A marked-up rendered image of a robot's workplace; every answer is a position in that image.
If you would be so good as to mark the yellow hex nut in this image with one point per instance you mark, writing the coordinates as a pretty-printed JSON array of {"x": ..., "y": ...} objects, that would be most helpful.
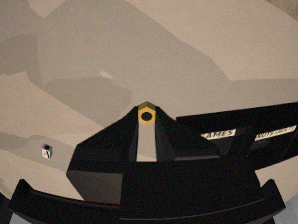
[{"x": 146, "y": 113}]

